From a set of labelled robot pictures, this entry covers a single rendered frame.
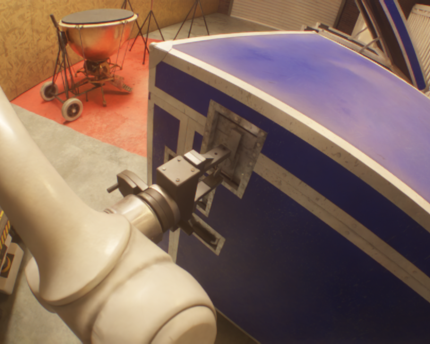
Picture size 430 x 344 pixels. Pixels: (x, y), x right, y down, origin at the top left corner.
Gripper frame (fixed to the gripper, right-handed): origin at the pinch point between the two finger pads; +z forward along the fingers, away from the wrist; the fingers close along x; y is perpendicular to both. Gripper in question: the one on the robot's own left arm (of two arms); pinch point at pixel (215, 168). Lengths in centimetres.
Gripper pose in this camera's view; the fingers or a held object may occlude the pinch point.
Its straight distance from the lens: 49.3
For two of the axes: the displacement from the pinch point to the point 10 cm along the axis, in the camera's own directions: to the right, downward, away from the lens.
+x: 1.8, -7.0, -6.9
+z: 6.4, -4.5, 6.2
